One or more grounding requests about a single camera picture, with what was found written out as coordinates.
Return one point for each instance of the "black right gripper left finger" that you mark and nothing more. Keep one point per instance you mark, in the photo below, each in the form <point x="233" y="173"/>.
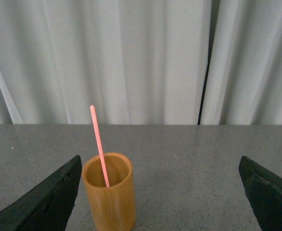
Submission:
<point x="49" y="205"/>

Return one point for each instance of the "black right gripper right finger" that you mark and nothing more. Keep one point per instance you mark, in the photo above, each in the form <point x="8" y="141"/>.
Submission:
<point x="263" y="190"/>

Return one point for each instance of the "pink chopstick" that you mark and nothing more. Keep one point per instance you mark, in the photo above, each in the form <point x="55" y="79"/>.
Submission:
<point x="99" y="144"/>

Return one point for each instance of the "bamboo chopstick holder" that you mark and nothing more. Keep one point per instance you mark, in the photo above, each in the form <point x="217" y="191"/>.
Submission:
<point x="113" y="208"/>

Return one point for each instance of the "white curtain right panel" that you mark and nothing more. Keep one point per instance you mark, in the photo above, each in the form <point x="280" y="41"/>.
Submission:
<point x="244" y="83"/>

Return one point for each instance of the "white curtain panel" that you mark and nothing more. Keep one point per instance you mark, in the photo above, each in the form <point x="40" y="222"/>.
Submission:
<point x="244" y="83"/>
<point x="136" y="61"/>

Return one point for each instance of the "white curtain left panel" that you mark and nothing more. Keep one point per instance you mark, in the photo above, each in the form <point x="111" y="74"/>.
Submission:
<point x="136" y="61"/>

